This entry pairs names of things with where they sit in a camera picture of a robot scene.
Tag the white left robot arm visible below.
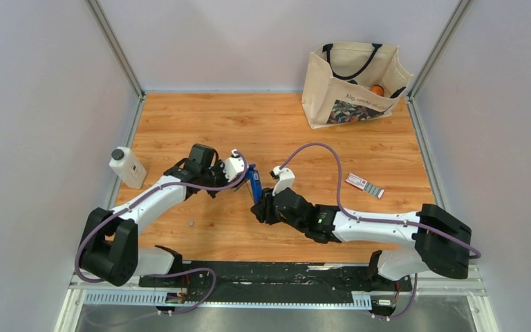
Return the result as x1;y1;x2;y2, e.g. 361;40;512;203
74;144;249;287

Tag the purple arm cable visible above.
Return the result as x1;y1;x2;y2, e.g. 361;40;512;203
278;142;483;320
73;153;250;317

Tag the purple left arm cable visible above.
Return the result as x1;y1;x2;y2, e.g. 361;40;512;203
73;153;250;317

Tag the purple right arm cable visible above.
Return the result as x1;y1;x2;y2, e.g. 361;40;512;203
278;142;483;320

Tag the white bottle black cap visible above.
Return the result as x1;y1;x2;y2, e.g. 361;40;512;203
109;147;147;189

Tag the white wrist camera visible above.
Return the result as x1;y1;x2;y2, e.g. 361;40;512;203
270;166;295;196
223;149;247;183

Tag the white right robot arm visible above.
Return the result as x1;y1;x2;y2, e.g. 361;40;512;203
250;188;472;290

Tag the slotted white cable duct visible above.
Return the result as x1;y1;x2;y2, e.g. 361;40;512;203
83;290;372;311

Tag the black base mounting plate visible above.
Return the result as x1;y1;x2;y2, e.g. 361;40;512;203
139;261;412;303

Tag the orange ball in bag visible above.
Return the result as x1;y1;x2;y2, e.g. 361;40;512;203
370;85;385;97

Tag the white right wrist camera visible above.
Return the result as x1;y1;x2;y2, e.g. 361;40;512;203
270;166;295;196

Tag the blue black stapler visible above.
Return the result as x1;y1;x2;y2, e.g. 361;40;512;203
245;164;263;204

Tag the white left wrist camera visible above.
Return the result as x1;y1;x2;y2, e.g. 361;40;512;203
223;149;247;183

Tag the beige canvas tote bag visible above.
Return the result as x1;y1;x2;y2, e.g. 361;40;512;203
301;42;413;129

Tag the red white staple box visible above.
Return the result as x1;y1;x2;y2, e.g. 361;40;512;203
345;173;384;199

